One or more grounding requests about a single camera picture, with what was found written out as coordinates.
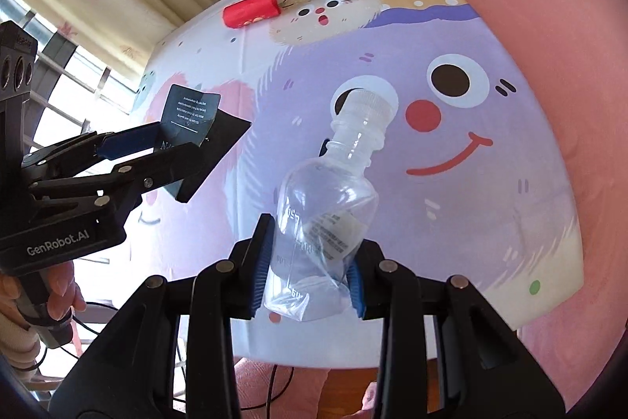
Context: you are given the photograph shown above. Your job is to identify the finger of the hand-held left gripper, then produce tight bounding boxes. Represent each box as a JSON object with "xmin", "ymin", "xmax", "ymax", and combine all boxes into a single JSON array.
[
  {"xmin": 28, "ymin": 142, "xmax": 213, "ymax": 224},
  {"xmin": 22, "ymin": 122, "xmax": 166, "ymax": 185}
]

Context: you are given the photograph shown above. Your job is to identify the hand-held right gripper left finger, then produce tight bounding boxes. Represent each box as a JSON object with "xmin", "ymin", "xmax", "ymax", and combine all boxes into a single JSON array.
[{"xmin": 49, "ymin": 214, "xmax": 276, "ymax": 419}]

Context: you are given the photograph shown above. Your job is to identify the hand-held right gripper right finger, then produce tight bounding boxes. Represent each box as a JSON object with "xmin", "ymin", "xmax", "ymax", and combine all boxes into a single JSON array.
[{"xmin": 343, "ymin": 240, "xmax": 583, "ymax": 419}]

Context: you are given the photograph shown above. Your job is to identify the black packaging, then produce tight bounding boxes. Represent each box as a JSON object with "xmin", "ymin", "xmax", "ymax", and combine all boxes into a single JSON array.
[{"xmin": 159, "ymin": 84, "xmax": 252, "ymax": 204}]

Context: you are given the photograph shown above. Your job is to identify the clear plastic bottle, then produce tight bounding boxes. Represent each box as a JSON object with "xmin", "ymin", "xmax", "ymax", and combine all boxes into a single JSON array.
[{"xmin": 262, "ymin": 90, "xmax": 388, "ymax": 324}]

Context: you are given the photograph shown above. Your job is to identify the person's left hand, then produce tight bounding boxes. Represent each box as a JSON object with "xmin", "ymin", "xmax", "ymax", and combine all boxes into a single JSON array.
[{"xmin": 45, "ymin": 261, "xmax": 86, "ymax": 322}]

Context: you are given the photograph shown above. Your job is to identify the person's right leg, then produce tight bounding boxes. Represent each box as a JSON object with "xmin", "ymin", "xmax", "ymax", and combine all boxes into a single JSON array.
[{"xmin": 230, "ymin": 355, "xmax": 383, "ymax": 419}]

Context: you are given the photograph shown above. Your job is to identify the cartoon printed tablecloth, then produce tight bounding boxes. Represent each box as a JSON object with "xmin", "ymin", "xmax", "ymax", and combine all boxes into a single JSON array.
[{"xmin": 130, "ymin": 0, "xmax": 584, "ymax": 371}]

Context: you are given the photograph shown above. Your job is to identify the window with metal grille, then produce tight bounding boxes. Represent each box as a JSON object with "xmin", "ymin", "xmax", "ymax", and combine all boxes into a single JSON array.
[{"xmin": 0, "ymin": 0, "xmax": 148, "ymax": 165}]

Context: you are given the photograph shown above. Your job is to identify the red packet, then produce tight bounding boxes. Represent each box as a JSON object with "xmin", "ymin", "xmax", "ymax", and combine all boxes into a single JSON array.
[{"xmin": 223, "ymin": 0, "xmax": 281, "ymax": 28}]

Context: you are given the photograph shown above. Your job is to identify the pink bed sheet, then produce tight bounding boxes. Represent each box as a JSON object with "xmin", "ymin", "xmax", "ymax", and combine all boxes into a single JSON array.
[{"xmin": 343, "ymin": 0, "xmax": 628, "ymax": 400}]

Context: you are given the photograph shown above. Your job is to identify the black cable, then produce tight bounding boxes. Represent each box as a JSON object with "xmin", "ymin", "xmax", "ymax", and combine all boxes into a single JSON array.
[{"xmin": 265, "ymin": 365, "xmax": 295, "ymax": 419}]

